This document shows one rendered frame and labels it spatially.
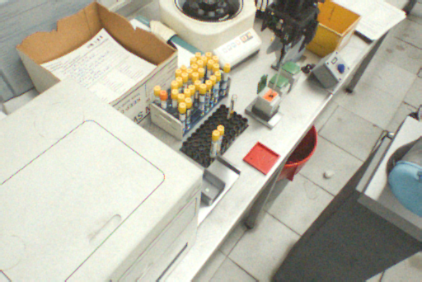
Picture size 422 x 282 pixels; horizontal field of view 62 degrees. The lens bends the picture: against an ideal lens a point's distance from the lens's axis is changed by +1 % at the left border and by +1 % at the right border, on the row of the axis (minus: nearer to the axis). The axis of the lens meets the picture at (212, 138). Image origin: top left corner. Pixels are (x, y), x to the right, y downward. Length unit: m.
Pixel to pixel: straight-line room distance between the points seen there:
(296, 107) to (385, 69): 1.77
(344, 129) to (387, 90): 0.50
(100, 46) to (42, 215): 0.63
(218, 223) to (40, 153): 0.40
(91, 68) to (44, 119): 0.42
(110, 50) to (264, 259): 1.14
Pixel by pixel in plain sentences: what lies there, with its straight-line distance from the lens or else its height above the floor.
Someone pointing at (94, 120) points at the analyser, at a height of 1.17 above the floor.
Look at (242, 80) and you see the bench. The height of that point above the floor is 0.88.
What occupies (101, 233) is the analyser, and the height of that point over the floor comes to 1.17.
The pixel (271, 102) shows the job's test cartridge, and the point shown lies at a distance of 0.87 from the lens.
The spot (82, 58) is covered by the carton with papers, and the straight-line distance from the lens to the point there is 0.98.
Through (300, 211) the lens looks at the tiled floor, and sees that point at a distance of 1.82.
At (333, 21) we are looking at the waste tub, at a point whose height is 0.92.
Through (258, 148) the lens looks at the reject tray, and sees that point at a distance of 0.86.
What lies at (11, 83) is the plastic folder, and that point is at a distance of 1.01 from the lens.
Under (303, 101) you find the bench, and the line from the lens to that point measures 1.00.
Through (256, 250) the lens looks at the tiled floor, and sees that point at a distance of 1.69.
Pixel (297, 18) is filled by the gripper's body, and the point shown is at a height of 1.21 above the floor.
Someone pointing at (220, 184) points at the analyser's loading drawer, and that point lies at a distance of 0.73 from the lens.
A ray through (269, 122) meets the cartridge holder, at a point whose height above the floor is 0.89.
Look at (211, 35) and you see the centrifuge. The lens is 0.97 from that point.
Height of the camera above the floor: 1.58
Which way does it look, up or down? 55 degrees down
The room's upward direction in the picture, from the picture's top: 8 degrees clockwise
